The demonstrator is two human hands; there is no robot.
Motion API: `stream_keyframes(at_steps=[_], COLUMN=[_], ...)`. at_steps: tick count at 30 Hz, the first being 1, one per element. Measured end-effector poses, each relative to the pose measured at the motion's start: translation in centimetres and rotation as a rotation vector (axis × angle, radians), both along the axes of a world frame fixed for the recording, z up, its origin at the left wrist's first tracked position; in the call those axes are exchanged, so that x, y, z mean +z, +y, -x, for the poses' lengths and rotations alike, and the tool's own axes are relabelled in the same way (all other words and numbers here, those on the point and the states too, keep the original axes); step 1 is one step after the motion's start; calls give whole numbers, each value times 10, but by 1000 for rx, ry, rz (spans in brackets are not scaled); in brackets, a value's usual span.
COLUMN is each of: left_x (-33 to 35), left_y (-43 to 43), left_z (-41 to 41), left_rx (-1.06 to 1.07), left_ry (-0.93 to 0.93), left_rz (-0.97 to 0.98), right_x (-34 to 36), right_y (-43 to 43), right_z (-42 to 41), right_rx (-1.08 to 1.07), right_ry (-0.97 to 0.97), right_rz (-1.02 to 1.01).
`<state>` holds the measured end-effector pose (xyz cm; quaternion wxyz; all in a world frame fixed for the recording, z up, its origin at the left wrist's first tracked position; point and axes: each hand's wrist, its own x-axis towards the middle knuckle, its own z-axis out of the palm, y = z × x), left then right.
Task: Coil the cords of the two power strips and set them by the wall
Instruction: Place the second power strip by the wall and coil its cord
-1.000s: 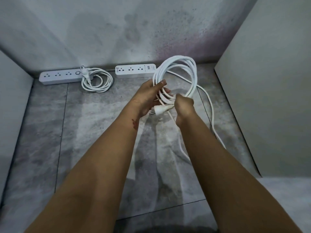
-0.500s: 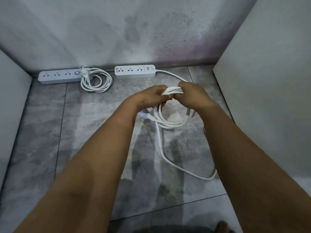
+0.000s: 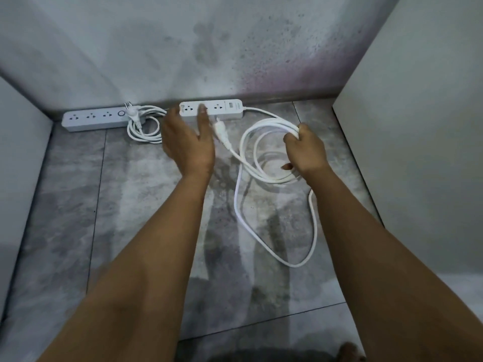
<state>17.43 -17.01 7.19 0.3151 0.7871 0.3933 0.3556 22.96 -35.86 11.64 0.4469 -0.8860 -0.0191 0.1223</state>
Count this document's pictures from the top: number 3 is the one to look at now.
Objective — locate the dark garment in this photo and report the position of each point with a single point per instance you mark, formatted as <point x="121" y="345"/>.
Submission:
<point x="279" y="356"/>

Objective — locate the person's left hand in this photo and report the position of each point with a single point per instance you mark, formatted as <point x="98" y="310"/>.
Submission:
<point x="188" y="150"/>

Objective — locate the person's right forearm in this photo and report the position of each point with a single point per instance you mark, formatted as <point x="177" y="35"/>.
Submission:
<point x="377" y="267"/>

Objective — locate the white plug with metal pins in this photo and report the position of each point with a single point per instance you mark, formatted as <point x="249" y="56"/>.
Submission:
<point x="133" y="113"/>

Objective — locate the person's left thumb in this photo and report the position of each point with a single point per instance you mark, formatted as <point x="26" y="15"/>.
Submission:
<point x="203" y="118"/>

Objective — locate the slim white plug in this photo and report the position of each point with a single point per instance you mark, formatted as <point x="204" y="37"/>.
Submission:
<point x="222" y="135"/>

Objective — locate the white power strip round button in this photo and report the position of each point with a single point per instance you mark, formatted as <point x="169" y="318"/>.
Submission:
<point x="90" y="118"/>

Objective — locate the white cabinet panel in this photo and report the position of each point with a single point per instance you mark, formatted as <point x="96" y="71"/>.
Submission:
<point x="19" y="177"/>
<point x="419" y="139"/>

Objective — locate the person's left forearm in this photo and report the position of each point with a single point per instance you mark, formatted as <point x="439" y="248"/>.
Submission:
<point x="151" y="267"/>

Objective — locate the person's right thumb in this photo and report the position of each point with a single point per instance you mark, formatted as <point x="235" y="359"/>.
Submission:
<point x="286" y="166"/>

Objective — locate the white power strip with ports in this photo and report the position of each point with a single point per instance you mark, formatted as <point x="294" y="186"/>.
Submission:
<point x="226" y="107"/>

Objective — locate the person's right hand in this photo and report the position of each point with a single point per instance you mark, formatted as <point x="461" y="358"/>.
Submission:
<point x="307" y="152"/>

